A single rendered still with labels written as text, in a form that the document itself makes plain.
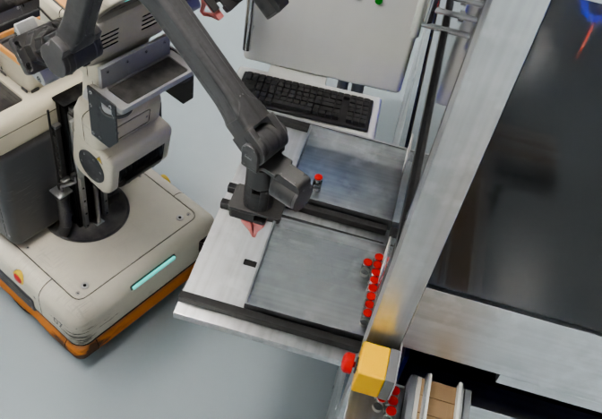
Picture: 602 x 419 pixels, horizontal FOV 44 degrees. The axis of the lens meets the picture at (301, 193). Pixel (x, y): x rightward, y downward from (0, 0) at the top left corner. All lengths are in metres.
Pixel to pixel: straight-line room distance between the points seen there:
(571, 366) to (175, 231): 1.47
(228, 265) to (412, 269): 0.54
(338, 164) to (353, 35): 0.45
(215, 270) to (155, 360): 0.94
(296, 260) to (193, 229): 0.87
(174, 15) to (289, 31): 1.01
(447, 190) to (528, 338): 0.38
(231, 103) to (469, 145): 0.42
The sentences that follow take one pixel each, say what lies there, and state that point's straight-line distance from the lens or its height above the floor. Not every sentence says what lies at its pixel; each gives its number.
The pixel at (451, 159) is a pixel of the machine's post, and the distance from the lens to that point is 1.10.
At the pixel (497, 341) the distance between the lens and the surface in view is 1.43.
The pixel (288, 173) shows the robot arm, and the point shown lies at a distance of 1.31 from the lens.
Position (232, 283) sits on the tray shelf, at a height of 0.88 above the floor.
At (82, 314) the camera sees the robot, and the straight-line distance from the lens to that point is 2.37.
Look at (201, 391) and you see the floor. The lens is 2.52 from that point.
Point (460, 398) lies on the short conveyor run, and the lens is 1.51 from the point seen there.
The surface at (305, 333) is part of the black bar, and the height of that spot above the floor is 0.90.
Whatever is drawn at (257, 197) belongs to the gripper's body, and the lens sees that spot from 1.38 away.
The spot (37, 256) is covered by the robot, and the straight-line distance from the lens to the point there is 2.50.
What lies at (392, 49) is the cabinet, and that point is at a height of 0.96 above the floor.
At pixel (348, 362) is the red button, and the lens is 1.44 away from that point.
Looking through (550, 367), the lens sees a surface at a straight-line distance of 1.48.
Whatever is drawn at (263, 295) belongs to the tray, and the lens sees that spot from 1.65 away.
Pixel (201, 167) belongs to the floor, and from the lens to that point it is 3.12.
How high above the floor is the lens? 2.24
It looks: 47 degrees down
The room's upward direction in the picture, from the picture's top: 11 degrees clockwise
